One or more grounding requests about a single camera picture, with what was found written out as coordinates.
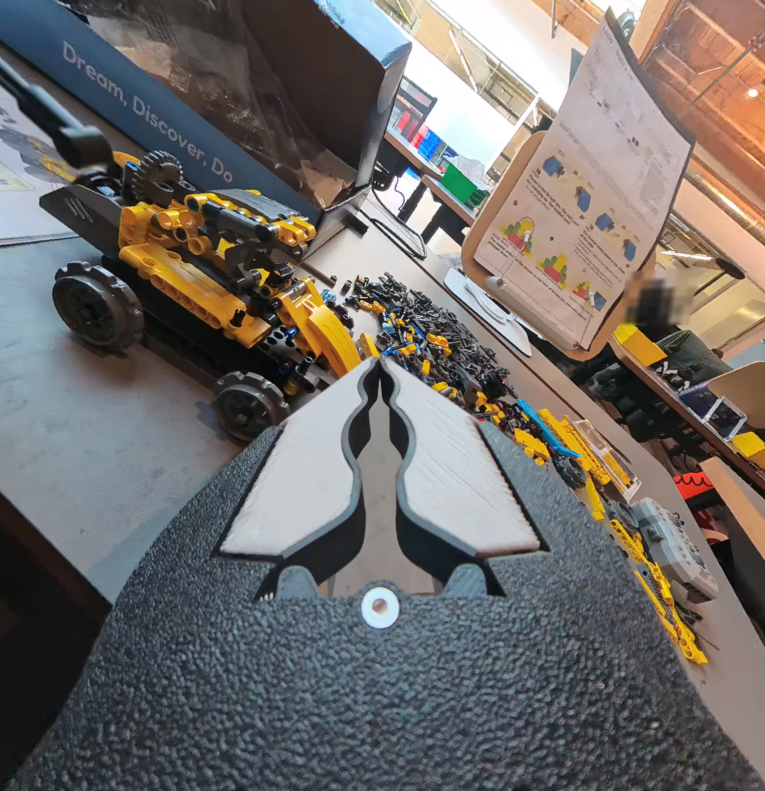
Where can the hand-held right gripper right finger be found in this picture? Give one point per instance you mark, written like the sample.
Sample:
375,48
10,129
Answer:
469,482

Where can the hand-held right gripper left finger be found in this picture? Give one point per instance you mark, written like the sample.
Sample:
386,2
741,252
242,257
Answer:
296,482

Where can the yellow black brick vehicle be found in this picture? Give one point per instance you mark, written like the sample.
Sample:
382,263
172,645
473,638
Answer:
191,278

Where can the black axle with grey elbow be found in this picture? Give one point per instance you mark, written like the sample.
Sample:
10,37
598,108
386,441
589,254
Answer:
36,102

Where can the grey desk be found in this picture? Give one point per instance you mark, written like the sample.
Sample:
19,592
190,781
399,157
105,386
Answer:
80,401

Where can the black brick wheel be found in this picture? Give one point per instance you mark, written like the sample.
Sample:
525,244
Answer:
568,471

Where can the pile of small brick parts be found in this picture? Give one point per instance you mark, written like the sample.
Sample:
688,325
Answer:
419,333

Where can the grey motor brick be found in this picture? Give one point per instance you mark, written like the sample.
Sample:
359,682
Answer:
673,544

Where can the large yellow and blue parts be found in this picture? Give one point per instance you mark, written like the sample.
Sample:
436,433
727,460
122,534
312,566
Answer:
657,587

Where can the green bin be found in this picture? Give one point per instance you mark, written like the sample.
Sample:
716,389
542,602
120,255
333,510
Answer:
463,182

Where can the instruction sheet on wooden stand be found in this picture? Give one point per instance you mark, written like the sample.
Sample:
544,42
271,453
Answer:
512,179

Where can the background table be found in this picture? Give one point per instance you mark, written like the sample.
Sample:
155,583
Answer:
419,179

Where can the printed instruction sheet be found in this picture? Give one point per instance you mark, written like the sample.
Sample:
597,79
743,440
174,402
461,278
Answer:
605,185

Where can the row of red blue bins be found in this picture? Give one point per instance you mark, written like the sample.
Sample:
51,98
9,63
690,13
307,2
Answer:
422,136

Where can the building instruction booklet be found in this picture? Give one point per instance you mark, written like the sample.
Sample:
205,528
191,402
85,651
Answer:
12,204

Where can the blue cardboard box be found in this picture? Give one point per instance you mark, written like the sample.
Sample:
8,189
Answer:
141,111

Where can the clear plastic bag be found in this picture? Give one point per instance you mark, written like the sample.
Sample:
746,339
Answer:
234,74

